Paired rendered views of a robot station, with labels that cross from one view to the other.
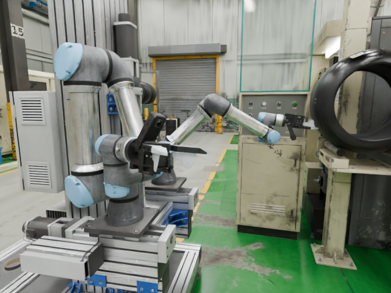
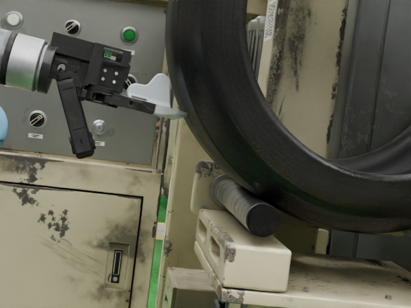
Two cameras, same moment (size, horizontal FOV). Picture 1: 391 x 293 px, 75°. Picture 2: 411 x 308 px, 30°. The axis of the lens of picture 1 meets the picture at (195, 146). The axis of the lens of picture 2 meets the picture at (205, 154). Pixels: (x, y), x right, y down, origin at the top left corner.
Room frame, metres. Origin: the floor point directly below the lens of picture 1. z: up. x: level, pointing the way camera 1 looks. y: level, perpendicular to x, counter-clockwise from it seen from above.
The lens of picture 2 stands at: (0.52, -0.36, 1.03)
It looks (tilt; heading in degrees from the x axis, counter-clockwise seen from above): 3 degrees down; 338
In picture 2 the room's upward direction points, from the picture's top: 7 degrees clockwise
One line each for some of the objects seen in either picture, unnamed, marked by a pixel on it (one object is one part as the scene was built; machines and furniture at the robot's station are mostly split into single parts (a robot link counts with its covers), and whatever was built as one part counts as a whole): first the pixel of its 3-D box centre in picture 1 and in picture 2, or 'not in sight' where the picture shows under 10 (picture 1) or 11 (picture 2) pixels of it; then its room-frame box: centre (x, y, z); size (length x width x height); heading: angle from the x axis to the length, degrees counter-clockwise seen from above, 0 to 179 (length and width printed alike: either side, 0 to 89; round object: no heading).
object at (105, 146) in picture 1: (114, 147); not in sight; (0.77, 0.25, 1.04); 0.11 x 0.08 x 0.09; 52
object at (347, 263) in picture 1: (331, 254); not in sight; (1.80, -1.06, 0.02); 0.27 x 0.27 x 0.04; 74
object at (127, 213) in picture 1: (124, 206); not in sight; (0.97, 0.29, 0.77); 0.15 x 0.15 x 0.10
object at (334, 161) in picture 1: (332, 157); (236, 244); (1.59, -0.88, 0.84); 0.36 x 0.09 x 0.06; 164
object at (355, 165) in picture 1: (356, 164); (320, 277); (1.55, -1.01, 0.80); 0.37 x 0.36 x 0.02; 74
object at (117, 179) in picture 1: (121, 177); not in sight; (0.79, 0.24, 0.94); 0.11 x 0.08 x 0.11; 143
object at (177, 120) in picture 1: (172, 128); not in sight; (8.26, 0.76, 0.38); 1.20 x 0.80 x 0.76; 176
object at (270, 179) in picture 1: (269, 163); (25, 263); (2.29, -0.68, 0.63); 0.56 x 0.41 x 1.27; 74
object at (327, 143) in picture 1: (333, 147); (242, 203); (1.58, -0.88, 0.90); 0.35 x 0.05 x 0.05; 164
